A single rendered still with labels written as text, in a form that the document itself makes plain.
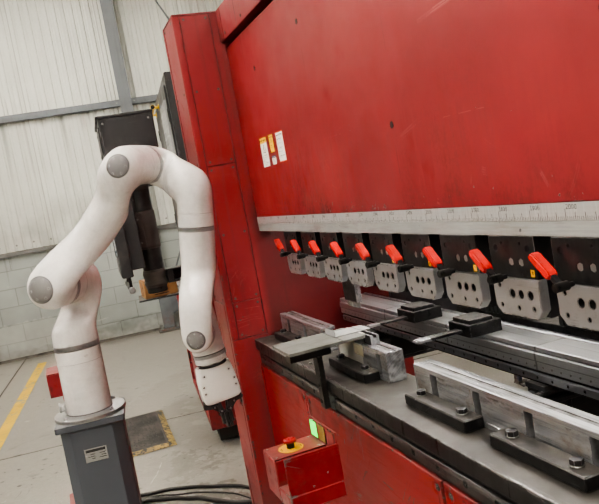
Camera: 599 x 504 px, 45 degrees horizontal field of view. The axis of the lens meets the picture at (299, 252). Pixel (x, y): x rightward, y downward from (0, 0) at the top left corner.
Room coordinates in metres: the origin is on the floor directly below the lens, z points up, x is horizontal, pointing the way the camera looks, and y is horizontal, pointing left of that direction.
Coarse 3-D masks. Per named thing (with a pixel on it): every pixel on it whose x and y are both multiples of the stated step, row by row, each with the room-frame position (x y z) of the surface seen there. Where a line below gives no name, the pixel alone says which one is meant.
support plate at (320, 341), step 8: (344, 328) 2.43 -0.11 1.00; (312, 336) 2.39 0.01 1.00; (320, 336) 2.37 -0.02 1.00; (328, 336) 2.35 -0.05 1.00; (344, 336) 2.31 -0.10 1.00; (352, 336) 2.29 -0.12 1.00; (360, 336) 2.27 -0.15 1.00; (280, 344) 2.36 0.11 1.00; (288, 344) 2.34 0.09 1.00; (296, 344) 2.31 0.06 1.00; (304, 344) 2.29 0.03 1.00; (312, 344) 2.27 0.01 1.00; (320, 344) 2.25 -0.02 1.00; (328, 344) 2.24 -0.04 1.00; (336, 344) 2.24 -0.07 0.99; (280, 352) 2.28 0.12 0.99; (288, 352) 2.22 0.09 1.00; (296, 352) 2.20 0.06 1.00; (304, 352) 2.21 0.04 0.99
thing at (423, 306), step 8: (408, 304) 2.47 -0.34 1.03; (416, 304) 2.45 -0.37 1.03; (424, 304) 2.42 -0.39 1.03; (432, 304) 2.42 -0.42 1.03; (400, 312) 2.47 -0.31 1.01; (408, 312) 2.41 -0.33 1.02; (416, 312) 2.38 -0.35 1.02; (424, 312) 2.39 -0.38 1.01; (432, 312) 2.40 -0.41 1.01; (440, 312) 2.41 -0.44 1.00; (384, 320) 2.42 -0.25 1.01; (392, 320) 2.40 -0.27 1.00; (400, 320) 2.41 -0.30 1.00; (408, 320) 2.42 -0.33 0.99; (416, 320) 2.38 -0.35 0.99; (424, 320) 2.39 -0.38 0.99
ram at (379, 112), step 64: (320, 0) 2.13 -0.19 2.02; (384, 0) 1.77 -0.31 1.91; (448, 0) 1.51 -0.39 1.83; (512, 0) 1.32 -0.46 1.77; (576, 0) 1.17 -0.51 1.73; (256, 64) 2.80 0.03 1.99; (320, 64) 2.21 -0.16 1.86; (384, 64) 1.82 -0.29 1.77; (448, 64) 1.55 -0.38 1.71; (512, 64) 1.35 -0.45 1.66; (576, 64) 1.19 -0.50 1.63; (256, 128) 2.94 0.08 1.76; (320, 128) 2.29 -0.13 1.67; (384, 128) 1.87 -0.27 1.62; (448, 128) 1.58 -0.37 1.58; (512, 128) 1.37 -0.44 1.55; (576, 128) 1.21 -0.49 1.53; (256, 192) 3.10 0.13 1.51; (320, 192) 2.38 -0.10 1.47; (384, 192) 1.93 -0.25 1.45; (448, 192) 1.62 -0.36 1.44; (512, 192) 1.40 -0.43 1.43; (576, 192) 1.23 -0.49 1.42
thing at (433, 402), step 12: (408, 396) 1.89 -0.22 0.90; (432, 396) 1.84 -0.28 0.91; (420, 408) 1.83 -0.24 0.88; (432, 408) 1.76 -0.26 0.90; (444, 408) 1.74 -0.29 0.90; (444, 420) 1.71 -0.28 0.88; (456, 420) 1.66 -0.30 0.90; (468, 420) 1.63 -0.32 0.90; (480, 420) 1.64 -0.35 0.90; (468, 432) 1.63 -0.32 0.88
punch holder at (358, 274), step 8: (344, 232) 2.24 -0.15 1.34; (344, 240) 2.25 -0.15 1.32; (352, 240) 2.19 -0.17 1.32; (360, 240) 2.13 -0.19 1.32; (368, 240) 2.12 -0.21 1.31; (352, 248) 2.20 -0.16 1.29; (368, 248) 2.12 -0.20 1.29; (352, 256) 2.21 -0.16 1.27; (360, 256) 2.15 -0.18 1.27; (352, 264) 2.21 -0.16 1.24; (360, 264) 2.15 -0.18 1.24; (352, 272) 2.22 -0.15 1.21; (360, 272) 2.16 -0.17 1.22; (368, 272) 2.12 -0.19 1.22; (352, 280) 2.23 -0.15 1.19; (360, 280) 2.17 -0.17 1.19; (368, 280) 2.12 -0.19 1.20
